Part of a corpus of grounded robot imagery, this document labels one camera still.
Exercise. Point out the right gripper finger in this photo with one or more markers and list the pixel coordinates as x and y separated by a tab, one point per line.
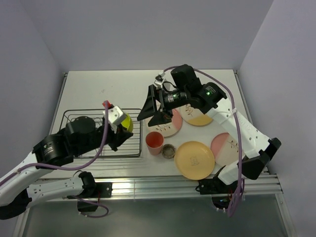
160	118
150	107

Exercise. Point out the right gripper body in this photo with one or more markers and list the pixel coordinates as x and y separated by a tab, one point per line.
173	99

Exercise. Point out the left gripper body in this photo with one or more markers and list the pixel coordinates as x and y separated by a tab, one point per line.
112	136

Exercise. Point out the lime green bowl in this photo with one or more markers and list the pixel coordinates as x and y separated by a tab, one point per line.
127	123

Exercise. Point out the yellow cream leaf plate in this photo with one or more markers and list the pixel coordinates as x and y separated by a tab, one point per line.
194	116

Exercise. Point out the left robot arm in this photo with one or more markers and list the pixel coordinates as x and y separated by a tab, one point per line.
73	148

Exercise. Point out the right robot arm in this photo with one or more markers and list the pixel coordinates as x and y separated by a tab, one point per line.
212	98

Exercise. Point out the pink cream plate near rack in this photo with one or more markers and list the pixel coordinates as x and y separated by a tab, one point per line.
168	129

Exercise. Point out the pink plastic cup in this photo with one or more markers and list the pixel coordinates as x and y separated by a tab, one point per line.
154	141

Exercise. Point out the small speckled ceramic cup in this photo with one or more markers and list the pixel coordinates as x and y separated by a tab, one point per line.
168	151

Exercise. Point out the plain yellow bear plate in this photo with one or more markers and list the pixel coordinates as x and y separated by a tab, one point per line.
194	160

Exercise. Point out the pink cream plate right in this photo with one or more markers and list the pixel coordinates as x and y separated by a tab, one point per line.
225	149

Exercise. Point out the black wire dish rack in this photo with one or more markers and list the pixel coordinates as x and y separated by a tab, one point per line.
131	148

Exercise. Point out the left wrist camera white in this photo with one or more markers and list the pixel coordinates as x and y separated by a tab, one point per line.
116	115

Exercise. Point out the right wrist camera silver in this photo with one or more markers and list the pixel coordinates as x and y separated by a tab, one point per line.
159	79

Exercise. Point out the aluminium table edge rail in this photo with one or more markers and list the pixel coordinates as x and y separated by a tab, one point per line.
180	187

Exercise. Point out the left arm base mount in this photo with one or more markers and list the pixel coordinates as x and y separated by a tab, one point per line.
93	200

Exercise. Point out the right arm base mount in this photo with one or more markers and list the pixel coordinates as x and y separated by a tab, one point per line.
221	193

